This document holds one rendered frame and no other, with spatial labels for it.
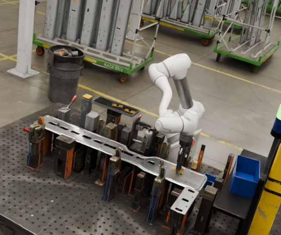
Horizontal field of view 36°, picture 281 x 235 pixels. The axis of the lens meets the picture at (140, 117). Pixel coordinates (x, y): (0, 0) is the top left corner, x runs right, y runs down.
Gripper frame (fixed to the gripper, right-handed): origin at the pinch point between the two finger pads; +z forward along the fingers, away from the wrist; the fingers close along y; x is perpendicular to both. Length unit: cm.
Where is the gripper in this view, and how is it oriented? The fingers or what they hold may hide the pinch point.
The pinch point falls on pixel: (179, 165)
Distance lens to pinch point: 301.8
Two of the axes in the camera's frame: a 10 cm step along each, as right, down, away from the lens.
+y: -4.2, 3.3, -8.5
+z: -1.7, 8.9, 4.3
